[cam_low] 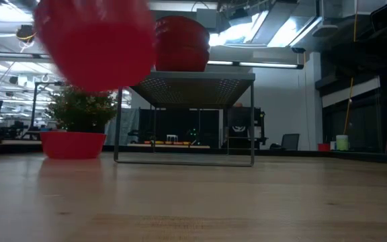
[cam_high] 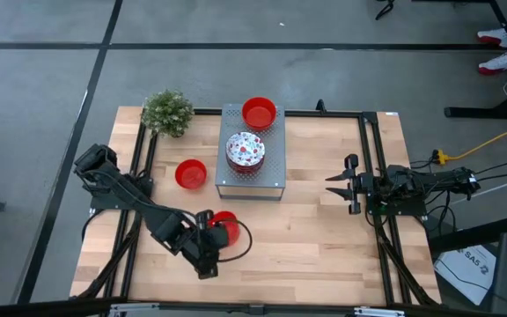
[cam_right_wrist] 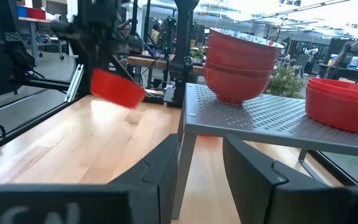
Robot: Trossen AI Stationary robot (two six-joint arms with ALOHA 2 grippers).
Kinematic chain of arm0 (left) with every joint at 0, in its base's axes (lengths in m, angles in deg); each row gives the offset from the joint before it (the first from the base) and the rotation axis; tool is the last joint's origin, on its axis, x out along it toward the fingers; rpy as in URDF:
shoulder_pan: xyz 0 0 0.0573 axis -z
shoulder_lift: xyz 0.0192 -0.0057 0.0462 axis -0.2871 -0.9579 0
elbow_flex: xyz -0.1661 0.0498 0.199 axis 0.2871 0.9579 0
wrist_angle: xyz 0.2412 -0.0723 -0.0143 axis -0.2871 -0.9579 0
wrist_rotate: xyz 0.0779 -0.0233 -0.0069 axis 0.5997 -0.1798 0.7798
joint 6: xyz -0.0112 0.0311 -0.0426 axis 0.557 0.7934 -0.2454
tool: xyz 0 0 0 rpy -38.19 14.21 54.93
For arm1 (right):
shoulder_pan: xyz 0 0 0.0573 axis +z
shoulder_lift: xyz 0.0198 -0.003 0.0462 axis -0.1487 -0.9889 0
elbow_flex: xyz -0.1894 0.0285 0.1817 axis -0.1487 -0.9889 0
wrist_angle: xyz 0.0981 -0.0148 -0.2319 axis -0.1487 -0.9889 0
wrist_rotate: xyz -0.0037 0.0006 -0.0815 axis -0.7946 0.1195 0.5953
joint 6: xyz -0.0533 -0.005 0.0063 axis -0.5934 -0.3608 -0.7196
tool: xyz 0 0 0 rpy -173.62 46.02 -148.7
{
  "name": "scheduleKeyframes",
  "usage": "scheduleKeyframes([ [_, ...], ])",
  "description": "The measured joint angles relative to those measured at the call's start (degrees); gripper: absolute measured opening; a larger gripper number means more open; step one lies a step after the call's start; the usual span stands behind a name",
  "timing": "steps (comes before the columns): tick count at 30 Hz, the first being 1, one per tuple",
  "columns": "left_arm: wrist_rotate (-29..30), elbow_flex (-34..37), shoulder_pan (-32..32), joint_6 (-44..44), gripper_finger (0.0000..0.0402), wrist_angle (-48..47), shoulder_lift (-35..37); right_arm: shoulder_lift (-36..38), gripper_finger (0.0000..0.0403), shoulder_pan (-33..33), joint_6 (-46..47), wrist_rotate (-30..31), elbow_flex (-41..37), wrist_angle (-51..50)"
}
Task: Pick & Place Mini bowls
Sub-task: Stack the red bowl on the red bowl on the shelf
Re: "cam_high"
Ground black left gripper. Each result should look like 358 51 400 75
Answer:
182 210 231 280

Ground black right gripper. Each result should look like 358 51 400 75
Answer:
325 153 376 217

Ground red plastic mini bowl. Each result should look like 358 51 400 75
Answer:
211 210 241 247
241 96 278 132
174 158 209 191

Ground grey perforated metal shelf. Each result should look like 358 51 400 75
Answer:
215 103 288 202

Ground small green potted plant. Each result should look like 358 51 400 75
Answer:
140 89 195 139

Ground white printed paper sheet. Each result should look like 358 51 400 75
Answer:
432 244 497 307

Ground black desk leg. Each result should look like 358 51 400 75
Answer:
444 78 507 121

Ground black metal crossbar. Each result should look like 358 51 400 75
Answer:
0 297 507 317

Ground white red sneaker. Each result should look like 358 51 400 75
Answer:
477 52 507 77
476 27 507 48

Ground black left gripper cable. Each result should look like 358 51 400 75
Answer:
216 217 254 264

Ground black aluminium table frame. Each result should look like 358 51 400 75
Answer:
70 99 443 309

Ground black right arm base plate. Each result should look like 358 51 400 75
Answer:
367 193 429 217

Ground silver metal bracket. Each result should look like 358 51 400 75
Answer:
110 302 161 316
353 306 407 317

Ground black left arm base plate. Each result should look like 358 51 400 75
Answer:
90 175 154 211

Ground yellow extension cable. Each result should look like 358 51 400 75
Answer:
431 116 507 165

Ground white cable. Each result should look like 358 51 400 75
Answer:
473 169 507 199

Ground black power cable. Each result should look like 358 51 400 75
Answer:
473 153 507 177

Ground black strap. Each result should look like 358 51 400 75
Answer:
374 0 396 21

